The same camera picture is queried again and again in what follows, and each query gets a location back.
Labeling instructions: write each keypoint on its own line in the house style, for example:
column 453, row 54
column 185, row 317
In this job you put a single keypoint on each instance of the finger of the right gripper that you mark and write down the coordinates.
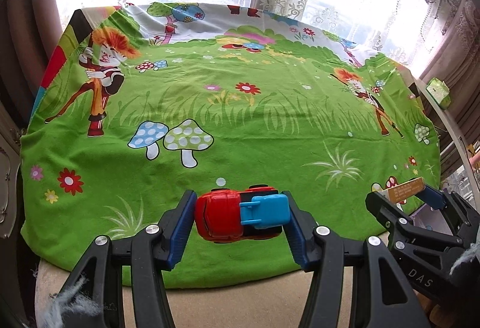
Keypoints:
column 382, row 206
column 432, row 197

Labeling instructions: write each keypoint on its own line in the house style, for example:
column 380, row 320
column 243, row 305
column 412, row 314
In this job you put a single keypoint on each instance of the purple white cardboard box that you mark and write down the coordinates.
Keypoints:
column 430, row 219

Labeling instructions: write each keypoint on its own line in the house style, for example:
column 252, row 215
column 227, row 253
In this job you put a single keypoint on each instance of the green tissue pack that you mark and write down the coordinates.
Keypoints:
column 440, row 92

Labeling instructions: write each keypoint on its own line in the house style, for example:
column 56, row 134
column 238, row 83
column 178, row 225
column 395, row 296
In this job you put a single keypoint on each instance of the white curved shelf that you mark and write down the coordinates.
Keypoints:
column 457, row 139

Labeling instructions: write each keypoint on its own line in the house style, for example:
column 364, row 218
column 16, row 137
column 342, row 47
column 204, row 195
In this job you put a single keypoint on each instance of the cream ornate nightstand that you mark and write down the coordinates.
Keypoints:
column 9, row 167

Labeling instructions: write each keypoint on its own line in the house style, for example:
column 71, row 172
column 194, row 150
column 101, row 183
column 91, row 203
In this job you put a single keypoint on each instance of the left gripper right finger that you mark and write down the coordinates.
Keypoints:
column 357, row 277

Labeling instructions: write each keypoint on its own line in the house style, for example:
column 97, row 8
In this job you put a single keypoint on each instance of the brown drape curtain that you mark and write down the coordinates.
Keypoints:
column 456, row 63

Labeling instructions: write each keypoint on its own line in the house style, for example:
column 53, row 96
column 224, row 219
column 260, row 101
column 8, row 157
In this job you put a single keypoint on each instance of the red blue toy truck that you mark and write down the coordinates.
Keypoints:
column 227, row 216

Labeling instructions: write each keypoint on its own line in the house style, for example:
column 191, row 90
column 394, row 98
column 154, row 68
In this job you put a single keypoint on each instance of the beige toothpaste box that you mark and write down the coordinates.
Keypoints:
column 398, row 193

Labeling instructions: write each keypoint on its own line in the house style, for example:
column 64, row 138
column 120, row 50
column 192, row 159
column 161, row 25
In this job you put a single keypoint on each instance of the green cartoon print cloth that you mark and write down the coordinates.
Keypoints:
column 140, row 103

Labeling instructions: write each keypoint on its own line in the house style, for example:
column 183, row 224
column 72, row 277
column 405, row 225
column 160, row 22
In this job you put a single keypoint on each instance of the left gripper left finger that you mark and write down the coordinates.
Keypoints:
column 92, row 295

